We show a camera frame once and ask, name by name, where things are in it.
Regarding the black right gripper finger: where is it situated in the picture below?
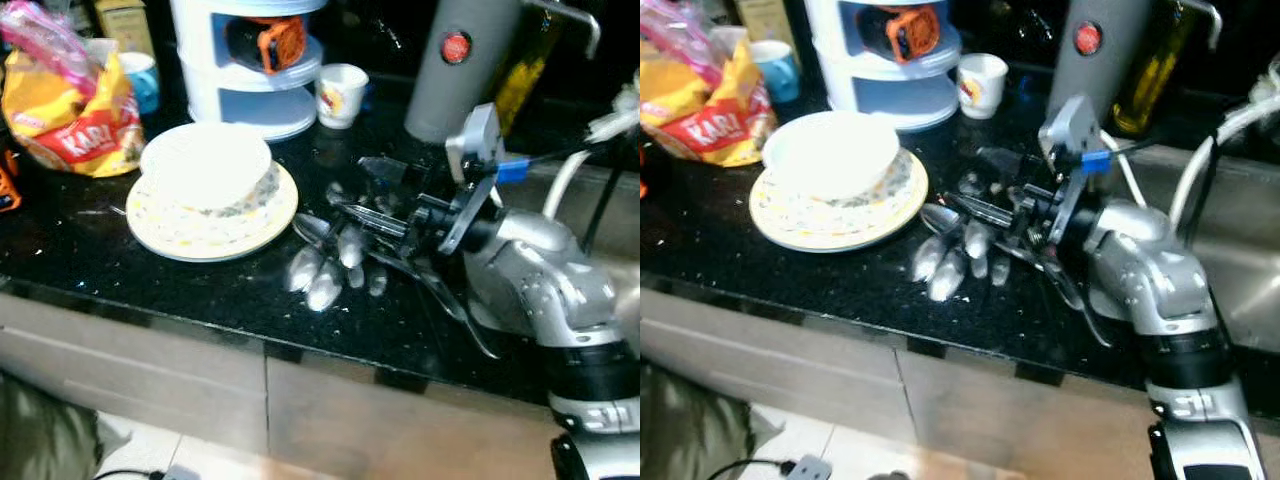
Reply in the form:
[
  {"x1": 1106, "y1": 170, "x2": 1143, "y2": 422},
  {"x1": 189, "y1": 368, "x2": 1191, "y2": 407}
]
[
  {"x1": 358, "y1": 155, "x2": 426, "y2": 201},
  {"x1": 975, "y1": 147, "x2": 1041, "y2": 191},
  {"x1": 335, "y1": 203, "x2": 413, "y2": 241},
  {"x1": 945, "y1": 192, "x2": 1026, "y2": 231}
]

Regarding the steel fork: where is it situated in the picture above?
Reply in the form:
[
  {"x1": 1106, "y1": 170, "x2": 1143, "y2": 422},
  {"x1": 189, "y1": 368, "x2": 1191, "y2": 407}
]
[
  {"x1": 375, "y1": 248, "x2": 501, "y2": 361},
  {"x1": 1000, "y1": 240, "x2": 1116, "y2": 349}
]

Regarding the large steel serving spoon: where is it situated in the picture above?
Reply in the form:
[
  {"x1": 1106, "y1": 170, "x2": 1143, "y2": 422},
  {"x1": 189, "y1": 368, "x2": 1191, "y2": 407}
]
[
  {"x1": 918, "y1": 203, "x2": 1021, "y2": 263},
  {"x1": 293, "y1": 212, "x2": 401, "y2": 271}
]

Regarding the floral print plate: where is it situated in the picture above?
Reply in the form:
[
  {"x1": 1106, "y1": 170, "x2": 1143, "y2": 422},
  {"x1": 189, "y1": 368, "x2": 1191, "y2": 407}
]
[
  {"x1": 752, "y1": 148, "x2": 923, "y2": 241},
  {"x1": 128, "y1": 160, "x2": 293, "y2": 251}
]

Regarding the white cartoon print mug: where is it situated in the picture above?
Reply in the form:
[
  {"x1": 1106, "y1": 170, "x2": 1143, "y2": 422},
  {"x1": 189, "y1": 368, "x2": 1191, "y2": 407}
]
[
  {"x1": 957, "y1": 53, "x2": 1009, "y2": 121},
  {"x1": 315, "y1": 63, "x2": 370, "y2": 131}
]

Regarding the grey thermos flask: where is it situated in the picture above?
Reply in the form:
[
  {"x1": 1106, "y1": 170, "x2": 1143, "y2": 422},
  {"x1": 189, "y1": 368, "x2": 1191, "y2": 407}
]
[
  {"x1": 405, "y1": 0, "x2": 523, "y2": 144},
  {"x1": 1045, "y1": 0, "x2": 1151, "y2": 126}
]

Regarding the white tiered plastic rack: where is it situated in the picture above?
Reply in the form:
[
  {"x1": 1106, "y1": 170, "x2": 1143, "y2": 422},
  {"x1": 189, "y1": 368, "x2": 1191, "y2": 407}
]
[
  {"x1": 170, "y1": 0, "x2": 326, "y2": 143},
  {"x1": 805, "y1": 0, "x2": 963, "y2": 131}
]

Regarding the white bowl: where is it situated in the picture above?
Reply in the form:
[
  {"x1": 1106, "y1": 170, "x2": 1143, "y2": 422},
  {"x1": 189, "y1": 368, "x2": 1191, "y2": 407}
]
[
  {"x1": 762, "y1": 110, "x2": 901, "y2": 201},
  {"x1": 140, "y1": 122, "x2": 273, "y2": 211}
]

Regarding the yellow oil bottle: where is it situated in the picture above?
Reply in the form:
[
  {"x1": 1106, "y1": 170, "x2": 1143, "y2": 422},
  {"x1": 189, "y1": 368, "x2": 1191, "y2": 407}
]
[
  {"x1": 495, "y1": 5, "x2": 563, "y2": 136},
  {"x1": 1112, "y1": 0, "x2": 1196, "y2": 136}
]

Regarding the orange black handheld fan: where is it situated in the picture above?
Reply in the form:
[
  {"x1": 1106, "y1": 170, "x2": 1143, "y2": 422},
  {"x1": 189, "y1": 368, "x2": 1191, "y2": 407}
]
[
  {"x1": 858, "y1": 5, "x2": 943, "y2": 66},
  {"x1": 225, "y1": 15, "x2": 309, "y2": 76}
]

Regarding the stainless steel sink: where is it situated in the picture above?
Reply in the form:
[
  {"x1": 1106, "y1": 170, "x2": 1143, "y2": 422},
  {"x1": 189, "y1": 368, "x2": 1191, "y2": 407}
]
[
  {"x1": 1120, "y1": 145, "x2": 1280, "y2": 351},
  {"x1": 505, "y1": 160, "x2": 641, "y2": 301}
]

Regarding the blue mug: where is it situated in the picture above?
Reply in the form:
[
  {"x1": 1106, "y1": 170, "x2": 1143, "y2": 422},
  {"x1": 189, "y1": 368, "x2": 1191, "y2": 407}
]
[
  {"x1": 118, "y1": 52, "x2": 161, "y2": 116},
  {"x1": 750, "y1": 40, "x2": 804, "y2": 104}
]

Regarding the steel faucet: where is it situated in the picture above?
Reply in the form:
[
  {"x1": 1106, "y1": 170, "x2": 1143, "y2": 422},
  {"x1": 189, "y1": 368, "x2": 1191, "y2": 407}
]
[
  {"x1": 530, "y1": 0, "x2": 603, "y2": 61},
  {"x1": 1175, "y1": 0, "x2": 1226, "y2": 41}
]

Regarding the beige cabinet drawer front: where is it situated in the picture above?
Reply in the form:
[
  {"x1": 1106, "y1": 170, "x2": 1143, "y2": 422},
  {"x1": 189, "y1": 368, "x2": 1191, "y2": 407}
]
[
  {"x1": 0, "y1": 328, "x2": 271, "y2": 441},
  {"x1": 0, "y1": 290, "x2": 269, "y2": 366},
  {"x1": 640, "y1": 320, "x2": 916, "y2": 441},
  {"x1": 640, "y1": 290, "x2": 901, "y2": 351}
]

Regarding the yellow red snack bag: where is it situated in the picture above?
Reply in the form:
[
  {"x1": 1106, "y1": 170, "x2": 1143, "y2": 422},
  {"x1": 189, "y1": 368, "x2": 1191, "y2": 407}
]
[
  {"x1": 2, "y1": 45, "x2": 146, "y2": 178},
  {"x1": 640, "y1": 38, "x2": 779, "y2": 168}
]

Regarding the tan cardboard box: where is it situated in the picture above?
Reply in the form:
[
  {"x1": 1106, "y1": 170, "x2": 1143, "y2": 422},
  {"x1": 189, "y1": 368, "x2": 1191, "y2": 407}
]
[
  {"x1": 735, "y1": 0, "x2": 801, "y2": 46},
  {"x1": 95, "y1": 0, "x2": 156, "y2": 56}
]

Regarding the pink plastic bag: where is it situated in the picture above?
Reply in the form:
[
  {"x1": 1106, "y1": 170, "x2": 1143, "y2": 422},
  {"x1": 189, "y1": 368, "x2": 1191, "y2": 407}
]
[
  {"x1": 640, "y1": 0, "x2": 746, "y2": 89},
  {"x1": 0, "y1": 0, "x2": 101, "y2": 96}
]

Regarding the olive green cloth bag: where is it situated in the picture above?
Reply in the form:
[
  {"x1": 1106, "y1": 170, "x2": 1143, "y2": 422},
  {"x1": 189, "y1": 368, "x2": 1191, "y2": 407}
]
[
  {"x1": 0, "y1": 370, "x2": 131, "y2": 480},
  {"x1": 640, "y1": 365, "x2": 786, "y2": 480}
]

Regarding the orange black device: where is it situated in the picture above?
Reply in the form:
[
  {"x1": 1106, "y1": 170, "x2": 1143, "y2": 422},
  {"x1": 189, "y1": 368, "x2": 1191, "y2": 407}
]
[{"x1": 0, "y1": 150, "x2": 23, "y2": 214}]

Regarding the white hose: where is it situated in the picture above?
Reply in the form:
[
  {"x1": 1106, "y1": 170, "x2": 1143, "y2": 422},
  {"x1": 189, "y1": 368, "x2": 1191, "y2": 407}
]
[
  {"x1": 545, "y1": 85, "x2": 641, "y2": 216},
  {"x1": 1100, "y1": 55, "x2": 1280, "y2": 233}
]

